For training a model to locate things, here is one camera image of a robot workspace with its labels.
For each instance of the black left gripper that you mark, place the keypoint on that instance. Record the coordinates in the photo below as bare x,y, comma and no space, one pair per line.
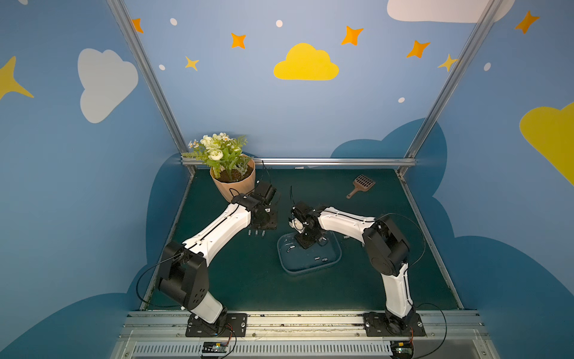
263,223

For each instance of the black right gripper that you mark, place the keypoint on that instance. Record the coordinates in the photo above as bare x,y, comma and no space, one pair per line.
307,238

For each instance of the teal plastic storage box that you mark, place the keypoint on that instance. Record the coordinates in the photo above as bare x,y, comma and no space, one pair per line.
295,260

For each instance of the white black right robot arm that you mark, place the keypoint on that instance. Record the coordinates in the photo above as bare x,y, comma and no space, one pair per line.
387,248

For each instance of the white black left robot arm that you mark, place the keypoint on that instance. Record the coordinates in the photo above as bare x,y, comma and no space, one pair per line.
183,274

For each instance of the terracotta ribbed flower pot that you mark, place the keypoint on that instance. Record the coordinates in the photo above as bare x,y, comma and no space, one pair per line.
229,189

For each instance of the brown grid brush tool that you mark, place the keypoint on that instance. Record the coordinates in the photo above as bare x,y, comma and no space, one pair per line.
361,183

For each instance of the artificial white flower plant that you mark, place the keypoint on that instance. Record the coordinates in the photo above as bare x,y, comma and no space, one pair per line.
223,154

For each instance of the left green circuit board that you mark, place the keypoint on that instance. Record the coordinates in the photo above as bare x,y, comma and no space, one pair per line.
214,348

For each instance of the green circuit board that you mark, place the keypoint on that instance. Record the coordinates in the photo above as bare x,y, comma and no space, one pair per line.
401,349
214,348

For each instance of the right green circuit board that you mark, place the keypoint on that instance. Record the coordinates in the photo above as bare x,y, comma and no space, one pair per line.
401,349

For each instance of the aluminium back frame rail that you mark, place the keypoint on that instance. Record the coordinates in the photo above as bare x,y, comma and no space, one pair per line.
334,162

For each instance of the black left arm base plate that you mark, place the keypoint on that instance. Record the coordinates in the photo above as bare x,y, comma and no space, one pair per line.
234,324

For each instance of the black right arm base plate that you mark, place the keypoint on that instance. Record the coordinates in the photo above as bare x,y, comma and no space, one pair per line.
381,324

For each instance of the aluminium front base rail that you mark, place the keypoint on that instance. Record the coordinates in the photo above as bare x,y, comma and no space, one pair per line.
304,334

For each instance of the aluminium left corner post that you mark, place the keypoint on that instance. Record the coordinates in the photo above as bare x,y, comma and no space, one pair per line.
123,19

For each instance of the aluminium corner post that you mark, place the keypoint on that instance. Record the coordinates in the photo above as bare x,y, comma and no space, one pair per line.
492,13
123,19

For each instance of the aluminium right corner post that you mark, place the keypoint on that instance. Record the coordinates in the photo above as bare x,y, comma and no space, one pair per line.
492,13

